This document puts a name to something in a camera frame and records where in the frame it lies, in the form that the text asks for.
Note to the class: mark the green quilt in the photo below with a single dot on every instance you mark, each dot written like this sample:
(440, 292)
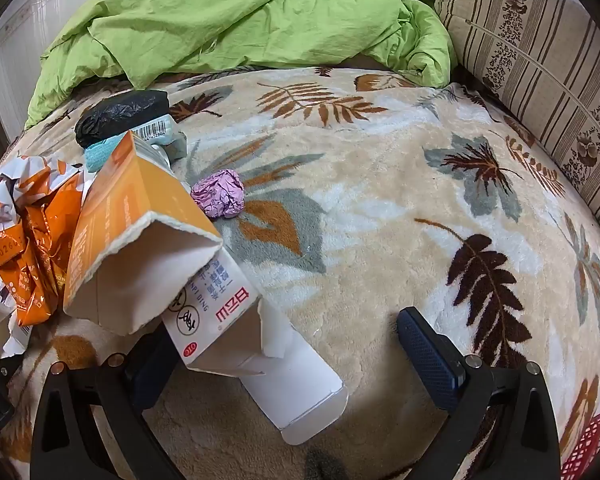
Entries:
(230, 20)

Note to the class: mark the teal tissue pack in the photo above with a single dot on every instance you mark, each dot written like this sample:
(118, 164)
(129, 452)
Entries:
(105, 156)

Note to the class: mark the red mesh basket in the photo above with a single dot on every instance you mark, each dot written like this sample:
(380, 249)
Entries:
(595, 445)

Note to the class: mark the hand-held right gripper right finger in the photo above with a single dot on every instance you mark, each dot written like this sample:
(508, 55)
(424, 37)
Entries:
(430, 360)

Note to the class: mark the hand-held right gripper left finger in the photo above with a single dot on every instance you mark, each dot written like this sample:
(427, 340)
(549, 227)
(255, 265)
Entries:
(152, 380)

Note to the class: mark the black plastic bag roll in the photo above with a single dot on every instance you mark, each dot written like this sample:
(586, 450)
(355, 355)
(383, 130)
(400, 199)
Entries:
(115, 112)

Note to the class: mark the leaf printed plush blanket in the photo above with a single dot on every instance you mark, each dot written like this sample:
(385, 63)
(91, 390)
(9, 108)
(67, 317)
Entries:
(380, 185)

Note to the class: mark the orange wrapper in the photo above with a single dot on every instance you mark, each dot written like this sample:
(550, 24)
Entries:
(35, 240)

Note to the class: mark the white paper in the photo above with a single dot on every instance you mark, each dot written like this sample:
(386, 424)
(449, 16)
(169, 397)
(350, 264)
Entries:
(0, 330)

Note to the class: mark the pink paper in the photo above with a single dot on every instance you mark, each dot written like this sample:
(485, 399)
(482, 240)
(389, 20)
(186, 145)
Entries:
(219, 192)

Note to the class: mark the orange carton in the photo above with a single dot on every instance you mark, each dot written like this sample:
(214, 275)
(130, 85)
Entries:
(115, 220)

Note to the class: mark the white tube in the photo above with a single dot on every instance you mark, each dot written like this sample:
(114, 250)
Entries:
(155, 127)

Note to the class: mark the white medicine box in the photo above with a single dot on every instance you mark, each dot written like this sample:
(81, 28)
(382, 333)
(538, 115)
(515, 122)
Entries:
(300, 385)

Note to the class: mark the striped floral cushion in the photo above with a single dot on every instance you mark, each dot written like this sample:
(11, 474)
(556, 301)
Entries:
(540, 60)

